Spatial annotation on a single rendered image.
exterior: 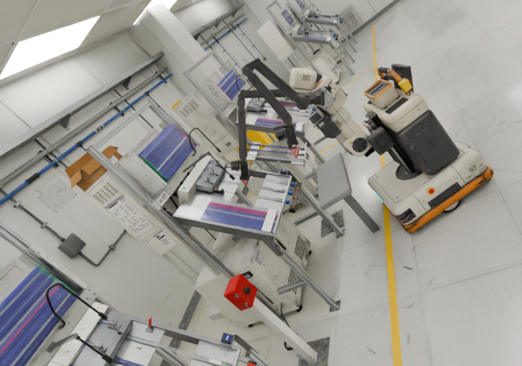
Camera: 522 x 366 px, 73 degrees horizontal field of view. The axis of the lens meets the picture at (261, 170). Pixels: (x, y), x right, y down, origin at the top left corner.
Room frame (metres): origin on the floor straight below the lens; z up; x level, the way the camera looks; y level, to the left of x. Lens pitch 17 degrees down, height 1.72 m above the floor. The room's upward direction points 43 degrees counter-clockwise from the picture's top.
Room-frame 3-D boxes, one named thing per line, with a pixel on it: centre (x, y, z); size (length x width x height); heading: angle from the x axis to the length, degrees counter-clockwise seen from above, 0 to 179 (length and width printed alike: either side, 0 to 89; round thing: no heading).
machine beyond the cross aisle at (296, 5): (8.12, -2.96, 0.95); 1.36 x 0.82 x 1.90; 57
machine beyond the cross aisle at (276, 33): (6.91, -2.15, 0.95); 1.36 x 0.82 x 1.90; 57
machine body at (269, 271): (2.72, 0.58, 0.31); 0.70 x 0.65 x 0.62; 147
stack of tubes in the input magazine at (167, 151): (2.71, 0.44, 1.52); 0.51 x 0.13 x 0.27; 147
